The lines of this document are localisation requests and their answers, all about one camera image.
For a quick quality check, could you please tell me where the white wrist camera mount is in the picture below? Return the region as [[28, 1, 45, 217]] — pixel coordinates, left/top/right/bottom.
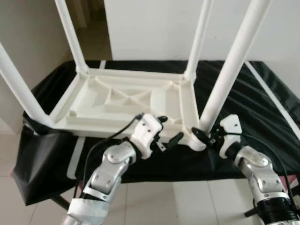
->
[[217, 114, 243, 160], [128, 113, 164, 160]]

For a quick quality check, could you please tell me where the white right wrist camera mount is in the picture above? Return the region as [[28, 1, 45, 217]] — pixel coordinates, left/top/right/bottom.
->
[[217, 114, 243, 160]]

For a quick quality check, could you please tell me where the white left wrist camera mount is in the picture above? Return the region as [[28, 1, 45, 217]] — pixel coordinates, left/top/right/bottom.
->
[[128, 113, 164, 160]]

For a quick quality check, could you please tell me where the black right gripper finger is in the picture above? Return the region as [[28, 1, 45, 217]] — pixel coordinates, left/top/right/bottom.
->
[[191, 127, 213, 146]]

